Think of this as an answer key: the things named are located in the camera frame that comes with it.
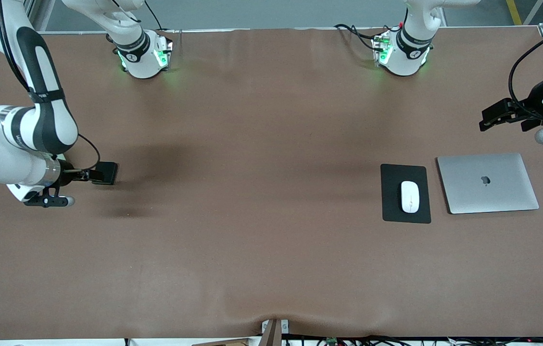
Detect white computer mouse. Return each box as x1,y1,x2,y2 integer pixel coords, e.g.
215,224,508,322
400,180,420,213

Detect black mouse pad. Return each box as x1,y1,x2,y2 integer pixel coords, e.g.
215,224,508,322
380,163,432,224

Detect silver laptop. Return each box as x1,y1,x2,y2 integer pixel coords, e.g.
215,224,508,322
437,153,540,215

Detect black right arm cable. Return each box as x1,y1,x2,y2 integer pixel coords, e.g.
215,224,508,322
0,0,102,173

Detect black base cable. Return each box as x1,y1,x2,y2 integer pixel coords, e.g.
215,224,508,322
334,23,379,51

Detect metal table bracket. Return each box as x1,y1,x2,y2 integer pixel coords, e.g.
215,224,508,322
261,318,290,346

